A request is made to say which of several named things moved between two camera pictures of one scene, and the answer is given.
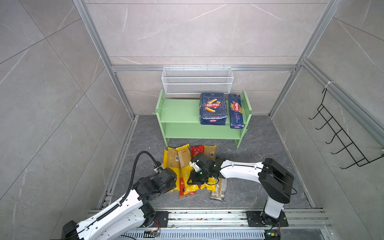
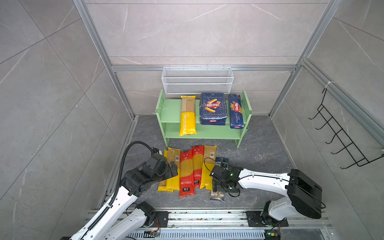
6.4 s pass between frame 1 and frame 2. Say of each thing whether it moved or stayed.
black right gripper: moved
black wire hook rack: stayed
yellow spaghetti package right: stayed
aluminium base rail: stayed
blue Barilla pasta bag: stayed
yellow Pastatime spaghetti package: moved
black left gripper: moved
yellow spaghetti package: stayed
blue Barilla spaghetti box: stayed
